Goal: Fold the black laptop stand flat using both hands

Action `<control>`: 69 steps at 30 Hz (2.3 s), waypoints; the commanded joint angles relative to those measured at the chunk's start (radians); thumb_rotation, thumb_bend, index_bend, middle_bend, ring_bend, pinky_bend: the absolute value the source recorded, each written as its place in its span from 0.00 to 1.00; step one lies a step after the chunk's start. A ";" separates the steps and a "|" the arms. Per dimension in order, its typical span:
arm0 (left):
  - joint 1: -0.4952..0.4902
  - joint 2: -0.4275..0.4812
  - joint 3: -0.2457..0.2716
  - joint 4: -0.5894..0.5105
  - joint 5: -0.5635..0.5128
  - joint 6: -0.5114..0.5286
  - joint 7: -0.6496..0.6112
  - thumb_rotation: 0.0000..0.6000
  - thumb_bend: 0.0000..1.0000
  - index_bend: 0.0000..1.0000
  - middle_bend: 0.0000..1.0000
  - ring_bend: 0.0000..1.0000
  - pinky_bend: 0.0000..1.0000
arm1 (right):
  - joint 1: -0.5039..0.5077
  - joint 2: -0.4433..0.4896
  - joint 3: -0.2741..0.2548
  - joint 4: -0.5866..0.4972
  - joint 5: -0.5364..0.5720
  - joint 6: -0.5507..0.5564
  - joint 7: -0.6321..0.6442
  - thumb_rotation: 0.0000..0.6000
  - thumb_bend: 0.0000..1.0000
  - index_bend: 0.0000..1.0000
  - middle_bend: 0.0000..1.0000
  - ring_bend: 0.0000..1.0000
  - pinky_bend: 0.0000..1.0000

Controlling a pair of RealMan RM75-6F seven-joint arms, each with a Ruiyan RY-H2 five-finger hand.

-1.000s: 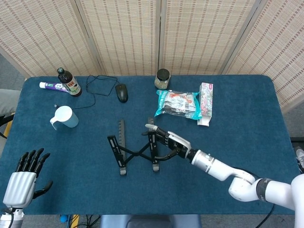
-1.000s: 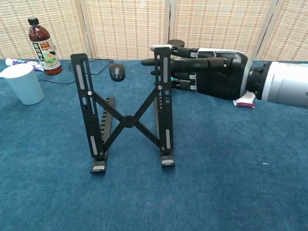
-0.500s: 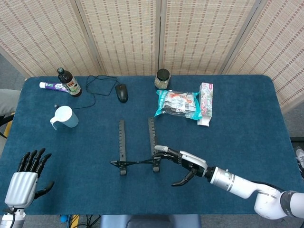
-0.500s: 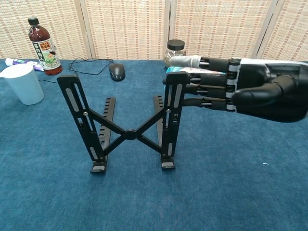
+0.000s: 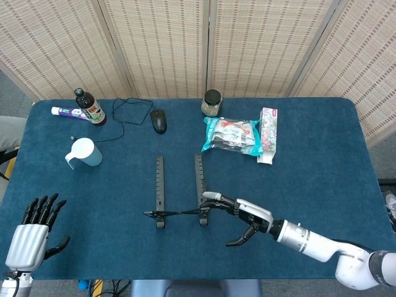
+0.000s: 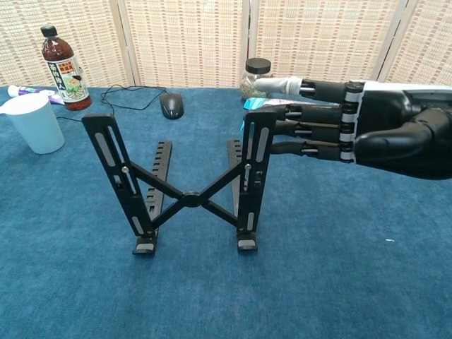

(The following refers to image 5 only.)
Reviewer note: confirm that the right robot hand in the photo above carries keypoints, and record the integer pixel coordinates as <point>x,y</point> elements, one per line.
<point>253,213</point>

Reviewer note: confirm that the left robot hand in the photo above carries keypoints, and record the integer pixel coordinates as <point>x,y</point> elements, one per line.
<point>28,247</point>

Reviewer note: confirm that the black folding stand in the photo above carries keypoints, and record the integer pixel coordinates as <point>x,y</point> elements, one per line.
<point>160,185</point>

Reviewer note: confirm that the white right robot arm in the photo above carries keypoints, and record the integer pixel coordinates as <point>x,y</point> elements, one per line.
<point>309,241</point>

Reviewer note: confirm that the blue felt table cloth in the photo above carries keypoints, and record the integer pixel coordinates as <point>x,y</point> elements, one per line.
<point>309,191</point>

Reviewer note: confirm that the small blue ball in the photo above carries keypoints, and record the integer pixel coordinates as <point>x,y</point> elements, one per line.
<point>82,284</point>

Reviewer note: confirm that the floral paper carton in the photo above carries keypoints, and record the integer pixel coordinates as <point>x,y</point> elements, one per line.
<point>268,133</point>

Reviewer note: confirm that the teal snack bag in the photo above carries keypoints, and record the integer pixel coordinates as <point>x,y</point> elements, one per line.
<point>232,133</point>

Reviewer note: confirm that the glass jar black lid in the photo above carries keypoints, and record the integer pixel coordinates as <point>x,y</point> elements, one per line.
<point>212,103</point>

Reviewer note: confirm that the black computer mouse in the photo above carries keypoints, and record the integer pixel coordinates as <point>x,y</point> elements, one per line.
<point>158,121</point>

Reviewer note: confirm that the grey sneaker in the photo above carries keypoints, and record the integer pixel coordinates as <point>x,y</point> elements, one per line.
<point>391,205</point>

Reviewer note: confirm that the white purple toothpaste tube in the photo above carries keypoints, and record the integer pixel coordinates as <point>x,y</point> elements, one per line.
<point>65,110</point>

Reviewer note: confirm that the dark tea bottle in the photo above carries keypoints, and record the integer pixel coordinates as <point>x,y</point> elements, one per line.
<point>92,111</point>

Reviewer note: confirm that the bamboo folding screen panel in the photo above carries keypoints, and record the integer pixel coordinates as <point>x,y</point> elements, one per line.
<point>263,46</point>
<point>365,62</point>
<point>62,46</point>
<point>164,46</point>

